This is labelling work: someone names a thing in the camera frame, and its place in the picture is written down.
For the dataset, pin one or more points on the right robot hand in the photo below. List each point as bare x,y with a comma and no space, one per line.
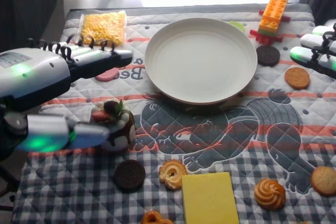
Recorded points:
309,41

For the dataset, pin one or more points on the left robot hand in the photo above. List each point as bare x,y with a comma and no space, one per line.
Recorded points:
31,64

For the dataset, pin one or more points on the toy chocolate strawberry cake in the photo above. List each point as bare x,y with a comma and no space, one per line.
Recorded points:
123,127

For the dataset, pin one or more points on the white round plate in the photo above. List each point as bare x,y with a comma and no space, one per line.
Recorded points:
200,61

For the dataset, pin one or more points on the orange round biscuit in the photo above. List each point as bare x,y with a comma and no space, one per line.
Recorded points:
297,78

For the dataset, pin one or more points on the green toy brick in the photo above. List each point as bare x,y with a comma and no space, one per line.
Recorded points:
266,33

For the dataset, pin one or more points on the dark chocolate sandwich cookie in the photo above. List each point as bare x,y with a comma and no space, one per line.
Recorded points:
129,175
267,55

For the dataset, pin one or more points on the orange toy brick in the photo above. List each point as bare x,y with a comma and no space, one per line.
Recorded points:
274,11

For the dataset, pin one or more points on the green round disc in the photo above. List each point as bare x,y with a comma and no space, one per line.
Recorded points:
237,25

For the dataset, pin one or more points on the pink round cookie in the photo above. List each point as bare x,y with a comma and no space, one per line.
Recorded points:
109,75

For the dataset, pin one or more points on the bag of yellow corn kernels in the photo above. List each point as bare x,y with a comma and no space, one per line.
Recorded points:
103,26

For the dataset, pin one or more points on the grey quilt with bear print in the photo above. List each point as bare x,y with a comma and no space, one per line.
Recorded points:
236,134

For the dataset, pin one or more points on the pale round biscuit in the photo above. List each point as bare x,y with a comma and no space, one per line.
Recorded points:
325,181

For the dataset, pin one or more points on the orange swirl cookie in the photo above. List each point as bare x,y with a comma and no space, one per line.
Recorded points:
270,194

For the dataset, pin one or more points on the yellow block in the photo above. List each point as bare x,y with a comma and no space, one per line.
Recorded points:
210,200

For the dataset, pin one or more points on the brown pretzel cookie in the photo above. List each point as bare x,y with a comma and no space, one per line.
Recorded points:
153,218

